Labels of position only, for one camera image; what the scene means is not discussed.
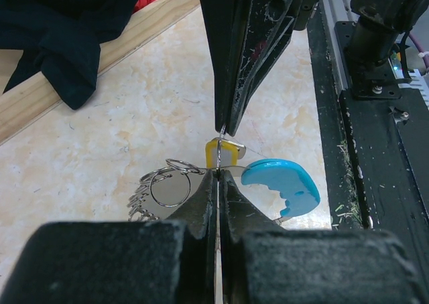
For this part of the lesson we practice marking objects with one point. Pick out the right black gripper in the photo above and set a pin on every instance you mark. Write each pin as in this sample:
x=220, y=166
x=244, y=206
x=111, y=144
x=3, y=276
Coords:
x=234, y=78

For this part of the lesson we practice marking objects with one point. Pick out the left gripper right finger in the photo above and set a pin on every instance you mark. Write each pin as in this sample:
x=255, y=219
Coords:
x=264, y=263

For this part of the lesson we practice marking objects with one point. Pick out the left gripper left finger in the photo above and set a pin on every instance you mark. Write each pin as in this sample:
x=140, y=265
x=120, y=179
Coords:
x=161, y=261

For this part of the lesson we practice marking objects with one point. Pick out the yellow key tag with key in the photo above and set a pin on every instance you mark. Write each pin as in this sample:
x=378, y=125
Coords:
x=223, y=152

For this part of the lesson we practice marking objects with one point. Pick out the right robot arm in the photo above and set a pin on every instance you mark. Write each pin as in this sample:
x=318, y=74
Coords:
x=246, y=38

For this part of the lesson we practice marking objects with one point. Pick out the dark navy garment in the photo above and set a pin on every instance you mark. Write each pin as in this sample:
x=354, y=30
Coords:
x=61, y=39

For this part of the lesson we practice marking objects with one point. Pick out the wooden clothes rack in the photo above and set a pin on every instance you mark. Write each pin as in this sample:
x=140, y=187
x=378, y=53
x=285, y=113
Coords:
x=33, y=96

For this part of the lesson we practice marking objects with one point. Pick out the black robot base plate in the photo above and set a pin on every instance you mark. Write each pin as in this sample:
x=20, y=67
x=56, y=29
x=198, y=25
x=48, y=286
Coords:
x=375, y=152

